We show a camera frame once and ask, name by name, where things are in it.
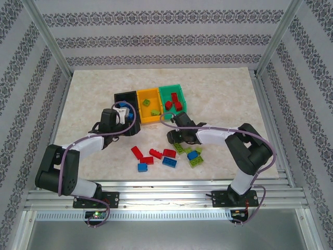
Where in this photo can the aluminium frame side rail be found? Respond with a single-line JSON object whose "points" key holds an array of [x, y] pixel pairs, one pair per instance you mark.
{"points": [[273, 117], [61, 109]]}

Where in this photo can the aluminium frame post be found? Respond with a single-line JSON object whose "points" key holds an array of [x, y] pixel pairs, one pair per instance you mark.
{"points": [[278, 36], [46, 39]]}

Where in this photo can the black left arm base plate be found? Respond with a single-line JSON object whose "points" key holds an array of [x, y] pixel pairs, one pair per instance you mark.
{"points": [[114, 199]]}

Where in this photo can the long blue lego brick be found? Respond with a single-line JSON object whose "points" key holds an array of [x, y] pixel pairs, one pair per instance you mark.
{"points": [[169, 162]]}

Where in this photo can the wide aluminium mounting rail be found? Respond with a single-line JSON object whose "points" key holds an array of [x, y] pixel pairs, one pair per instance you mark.
{"points": [[166, 194]]}

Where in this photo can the long red lego brick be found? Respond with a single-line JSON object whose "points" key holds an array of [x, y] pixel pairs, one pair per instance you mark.
{"points": [[156, 153], [136, 152]]}

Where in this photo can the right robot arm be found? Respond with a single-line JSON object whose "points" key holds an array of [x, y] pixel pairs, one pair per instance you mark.
{"points": [[249, 156]]}

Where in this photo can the black plastic bin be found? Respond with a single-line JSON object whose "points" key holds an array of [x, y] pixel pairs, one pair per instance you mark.
{"points": [[130, 97]]}

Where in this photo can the green plastic bin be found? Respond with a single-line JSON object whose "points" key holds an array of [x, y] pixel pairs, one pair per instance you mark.
{"points": [[165, 91]]}

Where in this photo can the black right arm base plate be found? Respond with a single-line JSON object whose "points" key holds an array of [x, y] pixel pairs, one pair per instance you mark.
{"points": [[219, 199]]}

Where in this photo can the yellow plastic bin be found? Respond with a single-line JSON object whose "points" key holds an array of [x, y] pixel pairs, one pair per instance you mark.
{"points": [[152, 95]]}

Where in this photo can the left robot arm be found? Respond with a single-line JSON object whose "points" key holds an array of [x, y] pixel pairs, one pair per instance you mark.
{"points": [[52, 172]]}

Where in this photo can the long green lego brick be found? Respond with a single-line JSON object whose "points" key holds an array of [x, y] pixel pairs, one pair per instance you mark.
{"points": [[180, 148], [196, 162]]}

